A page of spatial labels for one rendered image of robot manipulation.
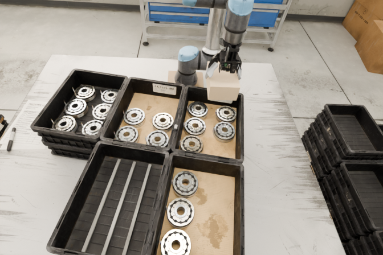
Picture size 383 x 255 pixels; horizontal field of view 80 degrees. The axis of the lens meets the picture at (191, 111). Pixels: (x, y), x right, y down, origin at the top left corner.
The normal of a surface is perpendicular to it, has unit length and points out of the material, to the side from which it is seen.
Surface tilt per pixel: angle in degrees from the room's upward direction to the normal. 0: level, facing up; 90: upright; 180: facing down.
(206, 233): 0
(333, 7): 90
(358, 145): 0
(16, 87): 0
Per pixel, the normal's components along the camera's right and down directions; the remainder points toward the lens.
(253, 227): 0.07, -0.64
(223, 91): 0.02, 0.76
